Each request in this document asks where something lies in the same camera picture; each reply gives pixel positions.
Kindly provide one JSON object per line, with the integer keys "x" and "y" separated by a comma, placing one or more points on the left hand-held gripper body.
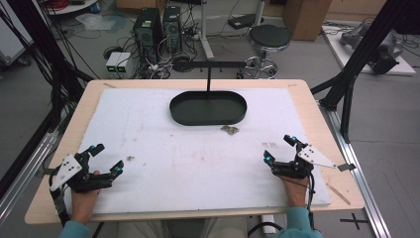
{"x": 71, "y": 168}

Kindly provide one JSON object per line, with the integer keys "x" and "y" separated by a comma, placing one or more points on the thin wooden stick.
{"x": 338, "y": 193}

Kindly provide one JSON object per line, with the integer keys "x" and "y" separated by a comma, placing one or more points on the person's right hand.
{"x": 295, "y": 191}

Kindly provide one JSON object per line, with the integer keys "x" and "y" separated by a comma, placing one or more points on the white desk leg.
{"x": 205, "y": 33}

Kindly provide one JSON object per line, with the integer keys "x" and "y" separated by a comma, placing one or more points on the black metal frame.
{"x": 39, "y": 39}
{"x": 360, "y": 53}

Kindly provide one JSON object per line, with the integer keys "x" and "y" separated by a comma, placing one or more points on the grey robot parts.
{"x": 386, "y": 49}

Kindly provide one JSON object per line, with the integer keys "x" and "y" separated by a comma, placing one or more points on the black rack with oval tray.
{"x": 198, "y": 112}

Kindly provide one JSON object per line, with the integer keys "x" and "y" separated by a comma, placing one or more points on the person's left hand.
{"x": 82, "y": 205}

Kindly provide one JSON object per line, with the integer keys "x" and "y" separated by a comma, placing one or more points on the white power supply box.
{"x": 112, "y": 62}
{"x": 125, "y": 62}

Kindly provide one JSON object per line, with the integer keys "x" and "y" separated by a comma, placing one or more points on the small metal key bunch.
{"x": 230, "y": 129}

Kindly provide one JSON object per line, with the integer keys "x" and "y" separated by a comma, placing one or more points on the white platform board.
{"x": 346, "y": 58}

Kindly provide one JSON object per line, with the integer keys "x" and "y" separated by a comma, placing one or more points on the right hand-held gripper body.
{"x": 308, "y": 158}

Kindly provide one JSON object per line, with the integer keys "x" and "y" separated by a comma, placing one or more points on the aluminium rail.
{"x": 360, "y": 178}
{"x": 23, "y": 175}

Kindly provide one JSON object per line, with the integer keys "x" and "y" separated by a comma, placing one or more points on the flat black case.
{"x": 244, "y": 21}

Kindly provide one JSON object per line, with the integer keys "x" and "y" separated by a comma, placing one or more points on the brown cardboard box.
{"x": 305, "y": 18}

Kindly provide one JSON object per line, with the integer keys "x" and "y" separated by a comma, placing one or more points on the slim black computer tower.
{"x": 172, "y": 28}

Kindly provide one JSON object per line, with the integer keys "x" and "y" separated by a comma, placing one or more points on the black round stool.
{"x": 269, "y": 36}

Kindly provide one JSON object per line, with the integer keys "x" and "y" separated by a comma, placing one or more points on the small black tab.
{"x": 346, "y": 167}

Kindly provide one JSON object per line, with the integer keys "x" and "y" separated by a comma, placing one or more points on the large black computer tower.
{"x": 147, "y": 31}

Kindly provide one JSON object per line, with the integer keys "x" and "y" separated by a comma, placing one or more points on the white foam board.
{"x": 198, "y": 178}

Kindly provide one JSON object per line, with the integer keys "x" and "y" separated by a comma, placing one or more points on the clear plastic sheet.
{"x": 99, "y": 22}

